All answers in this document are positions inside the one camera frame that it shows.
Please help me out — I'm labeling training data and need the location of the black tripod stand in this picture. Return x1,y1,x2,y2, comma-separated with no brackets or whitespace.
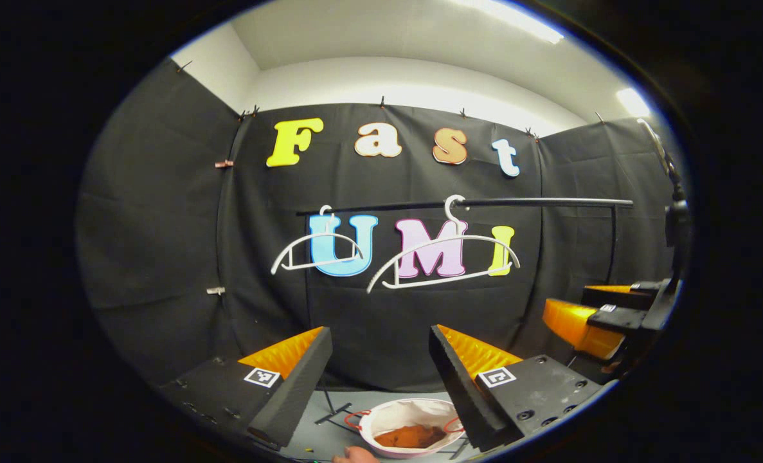
637,118,692,287

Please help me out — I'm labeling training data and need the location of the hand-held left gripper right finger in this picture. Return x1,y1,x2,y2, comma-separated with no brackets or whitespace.
429,323,605,453

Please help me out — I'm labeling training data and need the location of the pink white laundry hamper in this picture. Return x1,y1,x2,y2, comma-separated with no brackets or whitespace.
345,397,467,459

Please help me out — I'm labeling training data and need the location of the orange corduroy jacket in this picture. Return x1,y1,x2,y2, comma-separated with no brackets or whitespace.
373,424,447,449

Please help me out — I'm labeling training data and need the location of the white plastic hanger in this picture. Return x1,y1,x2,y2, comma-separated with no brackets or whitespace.
271,204,364,276
366,194,521,295

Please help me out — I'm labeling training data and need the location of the black clothes rack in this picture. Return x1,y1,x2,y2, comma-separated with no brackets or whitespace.
295,197,635,460

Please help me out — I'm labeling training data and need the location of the row of black cloth clips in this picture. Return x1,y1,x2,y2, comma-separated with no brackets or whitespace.
175,60,607,140

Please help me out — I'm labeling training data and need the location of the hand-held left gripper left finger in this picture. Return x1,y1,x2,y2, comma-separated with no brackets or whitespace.
158,325,334,449

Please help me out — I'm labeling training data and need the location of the black backdrop cloth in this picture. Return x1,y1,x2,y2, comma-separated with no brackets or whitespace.
76,58,684,393

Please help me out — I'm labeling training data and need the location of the ceiling light panel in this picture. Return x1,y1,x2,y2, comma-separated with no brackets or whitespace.
458,0,565,44
616,88,651,118

